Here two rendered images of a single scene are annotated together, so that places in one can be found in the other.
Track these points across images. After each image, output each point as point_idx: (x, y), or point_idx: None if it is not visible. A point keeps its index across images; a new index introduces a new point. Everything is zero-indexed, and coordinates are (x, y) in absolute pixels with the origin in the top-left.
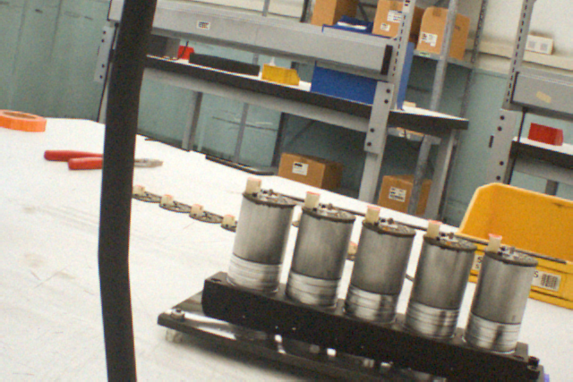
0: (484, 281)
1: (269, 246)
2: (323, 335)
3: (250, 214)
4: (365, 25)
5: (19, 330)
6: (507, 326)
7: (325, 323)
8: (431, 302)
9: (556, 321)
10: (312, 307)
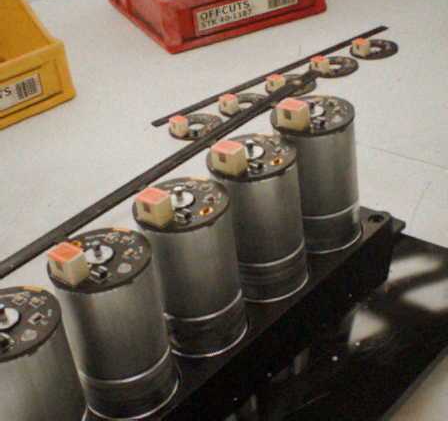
0: (321, 169)
1: (76, 386)
2: (215, 410)
3: (28, 377)
4: None
5: None
6: (358, 197)
7: (206, 395)
8: (291, 248)
9: (103, 128)
10: (179, 396)
